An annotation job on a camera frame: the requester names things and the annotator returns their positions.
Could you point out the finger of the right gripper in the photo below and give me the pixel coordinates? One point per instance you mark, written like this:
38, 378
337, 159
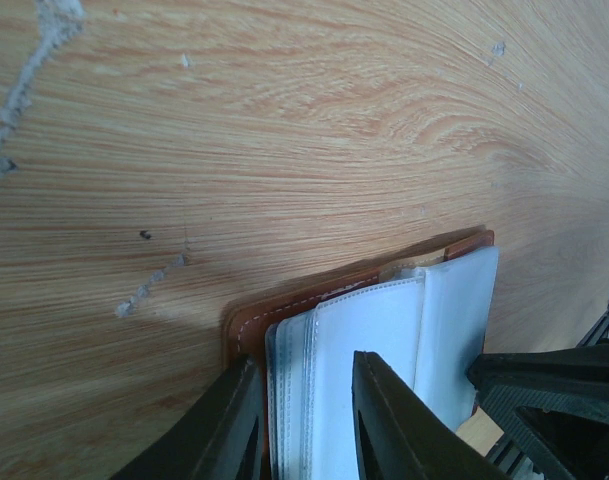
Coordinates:
553, 405

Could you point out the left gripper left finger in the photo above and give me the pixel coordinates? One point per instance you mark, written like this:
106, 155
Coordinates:
220, 437

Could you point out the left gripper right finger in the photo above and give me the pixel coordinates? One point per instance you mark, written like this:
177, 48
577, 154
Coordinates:
398, 437

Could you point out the brown leather card holder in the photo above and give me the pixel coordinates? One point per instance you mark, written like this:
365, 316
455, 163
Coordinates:
424, 310

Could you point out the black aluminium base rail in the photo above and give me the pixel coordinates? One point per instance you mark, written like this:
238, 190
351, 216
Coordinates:
505, 454

